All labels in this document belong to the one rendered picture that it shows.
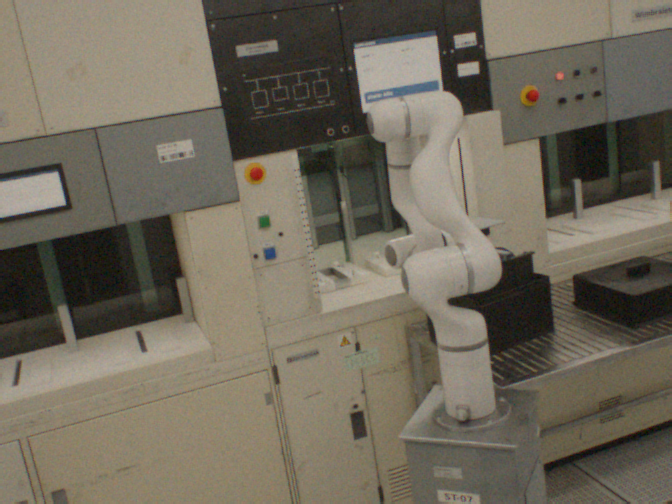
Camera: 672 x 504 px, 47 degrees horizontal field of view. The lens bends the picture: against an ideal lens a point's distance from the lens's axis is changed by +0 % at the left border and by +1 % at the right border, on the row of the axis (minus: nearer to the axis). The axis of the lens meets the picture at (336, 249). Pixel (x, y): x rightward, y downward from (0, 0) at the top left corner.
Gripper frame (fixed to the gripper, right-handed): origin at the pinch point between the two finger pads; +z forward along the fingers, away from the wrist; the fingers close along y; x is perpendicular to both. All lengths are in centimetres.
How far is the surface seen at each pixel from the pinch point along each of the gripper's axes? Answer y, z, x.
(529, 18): -20, 46, 59
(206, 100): -38, -63, 49
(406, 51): -27, 1, 54
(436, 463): 39, -51, -41
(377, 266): -56, -4, -19
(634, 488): 2, 55, -108
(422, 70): -26, 5, 48
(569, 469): -23, 48, -108
